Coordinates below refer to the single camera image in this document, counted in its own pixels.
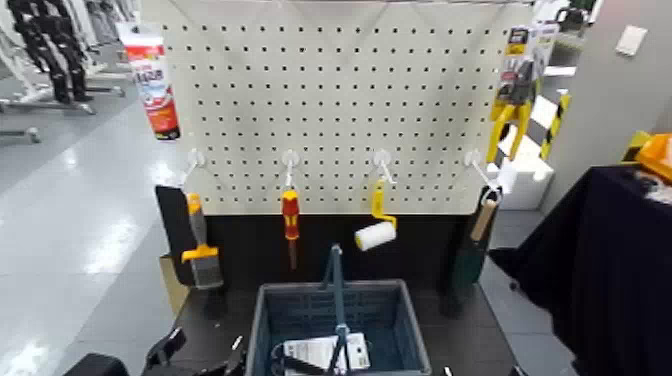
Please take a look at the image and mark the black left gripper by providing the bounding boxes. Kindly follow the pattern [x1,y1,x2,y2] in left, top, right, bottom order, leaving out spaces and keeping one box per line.
[141,326,247,376]

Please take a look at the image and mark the white packaged item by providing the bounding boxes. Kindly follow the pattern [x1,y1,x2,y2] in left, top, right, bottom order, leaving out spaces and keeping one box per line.
[282,332,372,375]

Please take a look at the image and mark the black display stand base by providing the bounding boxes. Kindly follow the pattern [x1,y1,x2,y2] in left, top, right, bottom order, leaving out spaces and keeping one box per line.
[201,212,476,295]

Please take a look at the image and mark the black side panel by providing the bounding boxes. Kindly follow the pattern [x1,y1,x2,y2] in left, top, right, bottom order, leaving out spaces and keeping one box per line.
[155,184,197,287]

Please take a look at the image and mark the black table cloth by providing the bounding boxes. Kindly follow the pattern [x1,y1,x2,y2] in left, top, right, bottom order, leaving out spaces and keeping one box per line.
[488,163,672,376]

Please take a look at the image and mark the red yellow screwdriver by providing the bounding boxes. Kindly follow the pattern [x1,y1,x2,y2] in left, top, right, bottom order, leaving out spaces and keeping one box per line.
[280,188,302,272]

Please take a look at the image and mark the white pegboard hook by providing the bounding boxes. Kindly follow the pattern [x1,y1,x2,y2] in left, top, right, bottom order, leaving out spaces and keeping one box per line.
[372,148,396,185]
[186,147,207,174]
[463,148,504,191]

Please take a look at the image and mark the orange yellow object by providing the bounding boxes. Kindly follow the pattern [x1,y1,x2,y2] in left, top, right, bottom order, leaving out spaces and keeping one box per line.
[621,131,672,185]

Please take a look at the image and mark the white pegboard panel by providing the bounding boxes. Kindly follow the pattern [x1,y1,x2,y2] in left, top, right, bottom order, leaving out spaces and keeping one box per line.
[140,0,537,216]

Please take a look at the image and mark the red white sealant tube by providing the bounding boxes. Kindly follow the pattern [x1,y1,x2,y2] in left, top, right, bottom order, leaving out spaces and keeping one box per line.
[116,20,182,141]

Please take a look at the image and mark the gray wheeled stand leg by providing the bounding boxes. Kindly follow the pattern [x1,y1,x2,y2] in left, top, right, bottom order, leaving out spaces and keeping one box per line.
[0,125,43,144]

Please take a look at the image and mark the yellow pliers in package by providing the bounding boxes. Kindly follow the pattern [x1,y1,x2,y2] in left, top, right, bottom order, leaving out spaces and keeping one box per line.
[485,23,560,165]

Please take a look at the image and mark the gray stand base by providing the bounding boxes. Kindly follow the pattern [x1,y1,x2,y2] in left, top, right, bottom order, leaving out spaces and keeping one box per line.
[0,83,127,117]

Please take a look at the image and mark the black background robot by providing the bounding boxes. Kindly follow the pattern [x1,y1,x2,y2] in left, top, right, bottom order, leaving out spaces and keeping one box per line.
[5,0,96,104]

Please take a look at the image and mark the black background appliance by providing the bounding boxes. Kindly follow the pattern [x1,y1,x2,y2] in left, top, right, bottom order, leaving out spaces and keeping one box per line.
[553,4,589,33]

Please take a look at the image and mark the blue plastic crate with handle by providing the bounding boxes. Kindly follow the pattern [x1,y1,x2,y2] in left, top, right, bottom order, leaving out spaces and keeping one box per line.
[243,242,433,376]

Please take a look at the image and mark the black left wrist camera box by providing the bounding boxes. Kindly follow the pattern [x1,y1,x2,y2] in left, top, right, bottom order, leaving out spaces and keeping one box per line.
[62,352,132,376]

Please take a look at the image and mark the yellow handled paint roller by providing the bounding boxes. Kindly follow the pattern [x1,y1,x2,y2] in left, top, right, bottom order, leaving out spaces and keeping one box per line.
[353,179,399,252]

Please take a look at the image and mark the wooden handled green trowel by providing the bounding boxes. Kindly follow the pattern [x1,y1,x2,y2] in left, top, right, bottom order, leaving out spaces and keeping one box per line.
[451,186,504,290]

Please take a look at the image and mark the white wire stand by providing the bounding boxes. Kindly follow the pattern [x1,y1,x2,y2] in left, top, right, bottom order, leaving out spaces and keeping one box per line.
[281,148,300,190]

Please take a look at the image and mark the yellow black striped post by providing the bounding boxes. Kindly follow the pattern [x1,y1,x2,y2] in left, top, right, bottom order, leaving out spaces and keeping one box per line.
[539,89,572,161]

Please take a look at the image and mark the white wall switch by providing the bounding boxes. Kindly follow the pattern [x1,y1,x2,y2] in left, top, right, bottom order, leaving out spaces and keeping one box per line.
[615,23,650,57]

